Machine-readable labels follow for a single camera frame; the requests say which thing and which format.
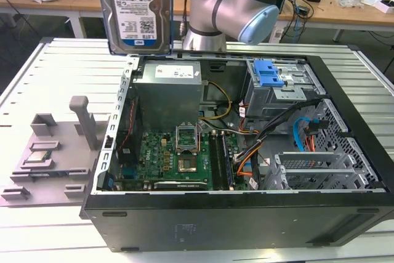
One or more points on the hard disk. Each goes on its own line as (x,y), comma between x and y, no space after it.
(138,13)

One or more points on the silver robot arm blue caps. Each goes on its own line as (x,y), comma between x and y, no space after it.
(234,7)

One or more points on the metal disk bay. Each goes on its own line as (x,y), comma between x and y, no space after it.
(277,93)

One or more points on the wooden desk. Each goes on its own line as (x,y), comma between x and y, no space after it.
(77,2)

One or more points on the grey power supply unit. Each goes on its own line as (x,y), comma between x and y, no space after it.
(166,96)

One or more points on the black case fan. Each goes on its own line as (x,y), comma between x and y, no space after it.
(129,139)

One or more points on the blue plastic bay latch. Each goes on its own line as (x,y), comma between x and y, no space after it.
(266,73)

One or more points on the green motherboard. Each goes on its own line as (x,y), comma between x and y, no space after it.
(154,158)

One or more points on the silver CPU chip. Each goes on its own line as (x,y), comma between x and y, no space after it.
(38,156)

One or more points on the grey parts rack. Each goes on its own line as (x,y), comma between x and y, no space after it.
(61,164)

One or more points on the CPU socket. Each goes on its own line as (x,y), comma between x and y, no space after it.
(187,165)

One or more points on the black graphics card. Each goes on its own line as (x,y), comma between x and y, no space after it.
(181,185)

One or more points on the RAM stick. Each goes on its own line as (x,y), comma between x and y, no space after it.
(227,164)

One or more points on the black open PC case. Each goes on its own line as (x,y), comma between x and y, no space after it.
(215,226)

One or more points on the metal drive cage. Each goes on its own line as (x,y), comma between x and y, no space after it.
(307,170)

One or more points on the white cardboard box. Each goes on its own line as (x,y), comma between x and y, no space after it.
(384,5)

